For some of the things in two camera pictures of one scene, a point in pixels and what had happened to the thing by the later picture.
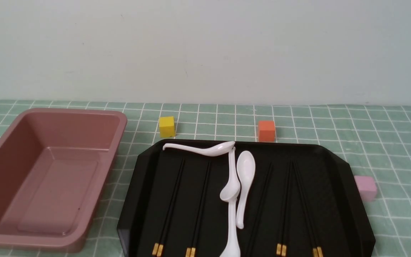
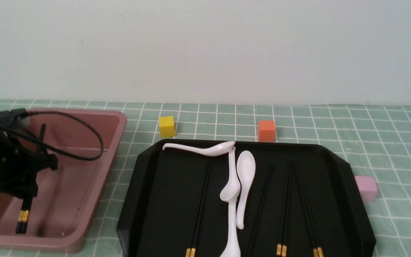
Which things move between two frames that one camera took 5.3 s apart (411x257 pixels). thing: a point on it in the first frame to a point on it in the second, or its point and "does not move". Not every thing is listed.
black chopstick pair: x=158 y=247 to x=23 y=223
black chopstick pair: x=316 y=252 does not move
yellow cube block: x=167 y=129 does not move
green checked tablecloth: x=394 y=144 does not move
